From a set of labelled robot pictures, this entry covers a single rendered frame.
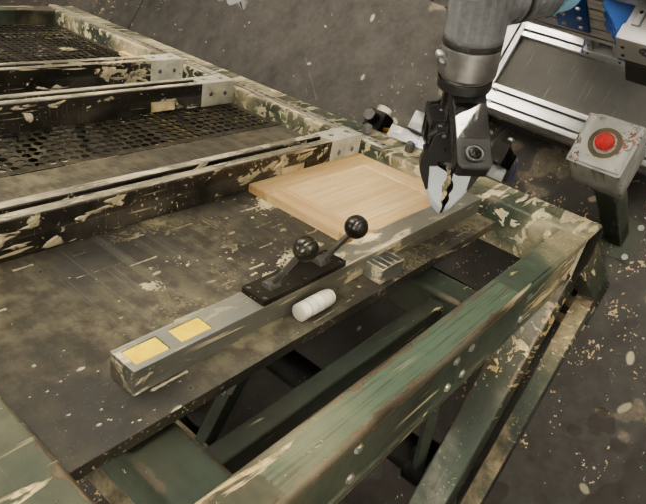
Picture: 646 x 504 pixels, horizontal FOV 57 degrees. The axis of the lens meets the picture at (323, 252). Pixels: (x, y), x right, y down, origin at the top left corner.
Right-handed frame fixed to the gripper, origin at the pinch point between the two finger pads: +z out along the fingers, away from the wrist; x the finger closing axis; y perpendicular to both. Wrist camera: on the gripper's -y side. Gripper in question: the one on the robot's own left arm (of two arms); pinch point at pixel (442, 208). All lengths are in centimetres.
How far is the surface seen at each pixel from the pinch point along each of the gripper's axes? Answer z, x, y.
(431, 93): 61, -29, 161
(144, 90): 20, 64, 74
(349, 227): 3.6, 13.7, -0.7
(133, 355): 5.6, 41.0, -24.6
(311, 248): 0.4, 19.4, -9.5
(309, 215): 20.9, 20.0, 24.1
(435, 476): 81, -12, 0
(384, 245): 18.2, 5.9, 12.3
